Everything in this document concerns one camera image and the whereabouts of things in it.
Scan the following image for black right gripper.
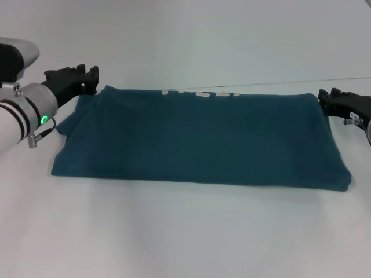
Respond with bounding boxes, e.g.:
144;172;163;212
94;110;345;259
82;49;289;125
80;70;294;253
318;87;371;126

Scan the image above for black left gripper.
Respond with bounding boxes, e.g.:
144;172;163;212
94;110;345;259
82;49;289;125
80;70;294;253
39;64;101;108

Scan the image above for teal blue shirt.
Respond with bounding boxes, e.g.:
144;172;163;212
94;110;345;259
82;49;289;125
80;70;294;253
50;84;353;193

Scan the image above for right arm cable with plug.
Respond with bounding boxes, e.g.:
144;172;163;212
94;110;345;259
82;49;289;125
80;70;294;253
343;116;365;127

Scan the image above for arm cable with plug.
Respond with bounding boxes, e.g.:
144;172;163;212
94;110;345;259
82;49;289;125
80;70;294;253
343;116;365;127
27;116;57;149

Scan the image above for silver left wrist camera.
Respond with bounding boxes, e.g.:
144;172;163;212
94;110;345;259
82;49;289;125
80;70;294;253
0;36;40;85

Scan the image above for left arm cable with plug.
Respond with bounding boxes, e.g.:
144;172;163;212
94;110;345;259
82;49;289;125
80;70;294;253
27;116;57;149

